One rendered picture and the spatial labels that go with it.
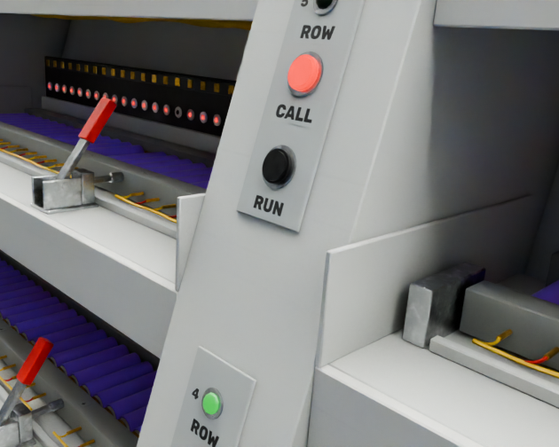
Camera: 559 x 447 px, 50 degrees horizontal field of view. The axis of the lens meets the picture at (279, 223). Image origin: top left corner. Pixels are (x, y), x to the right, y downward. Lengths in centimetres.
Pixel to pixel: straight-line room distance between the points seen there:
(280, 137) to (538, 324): 14
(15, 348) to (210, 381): 35
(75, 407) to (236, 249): 27
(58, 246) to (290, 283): 21
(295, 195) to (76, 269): 19
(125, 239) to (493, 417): 25
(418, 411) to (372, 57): 14
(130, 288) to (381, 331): 15
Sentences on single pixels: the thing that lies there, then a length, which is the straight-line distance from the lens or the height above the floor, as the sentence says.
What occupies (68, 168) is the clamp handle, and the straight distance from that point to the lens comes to 47.
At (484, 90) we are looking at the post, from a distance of 32.
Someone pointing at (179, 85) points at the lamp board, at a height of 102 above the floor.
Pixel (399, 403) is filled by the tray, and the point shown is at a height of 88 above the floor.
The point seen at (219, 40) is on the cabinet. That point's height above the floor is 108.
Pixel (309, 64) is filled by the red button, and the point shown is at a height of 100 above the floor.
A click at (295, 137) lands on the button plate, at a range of 27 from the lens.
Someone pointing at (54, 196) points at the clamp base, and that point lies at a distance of 46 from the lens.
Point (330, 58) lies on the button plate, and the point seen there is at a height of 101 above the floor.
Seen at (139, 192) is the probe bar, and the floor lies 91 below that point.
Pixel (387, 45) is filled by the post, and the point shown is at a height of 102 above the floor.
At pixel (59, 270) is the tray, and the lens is 43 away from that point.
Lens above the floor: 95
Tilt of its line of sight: 4 degrees down
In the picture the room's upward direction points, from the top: 16 degrees clockwise
